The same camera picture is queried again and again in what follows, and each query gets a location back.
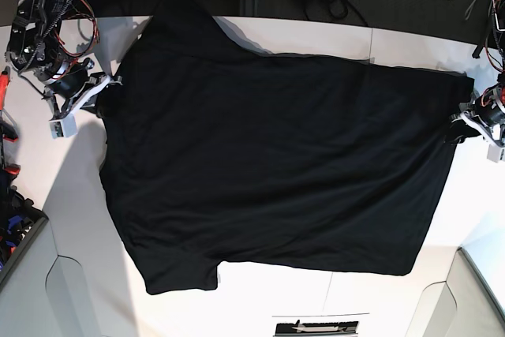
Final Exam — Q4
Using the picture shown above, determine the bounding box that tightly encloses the grey partition panel right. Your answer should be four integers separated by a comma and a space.
406, 248, 504, 337

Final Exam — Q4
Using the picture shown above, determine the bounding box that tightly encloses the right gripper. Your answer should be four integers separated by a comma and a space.
42, 58, 122, 120

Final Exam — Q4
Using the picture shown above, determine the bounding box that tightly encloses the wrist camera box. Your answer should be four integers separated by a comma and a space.
487, 144, 505, 163
49, 114, 77, 139

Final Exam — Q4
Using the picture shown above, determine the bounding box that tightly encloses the printed label card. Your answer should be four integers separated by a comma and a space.
272, 313, 369, 336

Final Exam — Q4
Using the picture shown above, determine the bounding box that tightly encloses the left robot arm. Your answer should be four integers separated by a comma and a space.
446, 0, 504, 149

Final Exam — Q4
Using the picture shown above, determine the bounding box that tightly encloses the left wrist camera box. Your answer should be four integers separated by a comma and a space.
487, 144, 505, 163

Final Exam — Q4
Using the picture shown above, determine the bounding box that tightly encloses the black t-shirt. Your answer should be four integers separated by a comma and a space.
99, 0, 473, 295

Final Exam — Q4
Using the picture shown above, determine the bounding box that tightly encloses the grey bin with clutter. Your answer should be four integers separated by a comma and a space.
0, 185, 51, 286

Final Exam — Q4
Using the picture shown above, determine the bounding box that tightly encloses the orange black clamp tool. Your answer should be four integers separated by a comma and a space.
0, 66, 21, 180

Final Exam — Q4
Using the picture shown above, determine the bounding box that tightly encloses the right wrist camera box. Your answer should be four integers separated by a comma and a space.
49, 114, 77, 139

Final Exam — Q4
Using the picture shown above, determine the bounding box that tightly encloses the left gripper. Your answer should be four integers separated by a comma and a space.
444, 84, 504, 146

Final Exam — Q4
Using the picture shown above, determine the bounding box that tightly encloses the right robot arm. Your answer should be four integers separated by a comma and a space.
6, 0, 122, 120

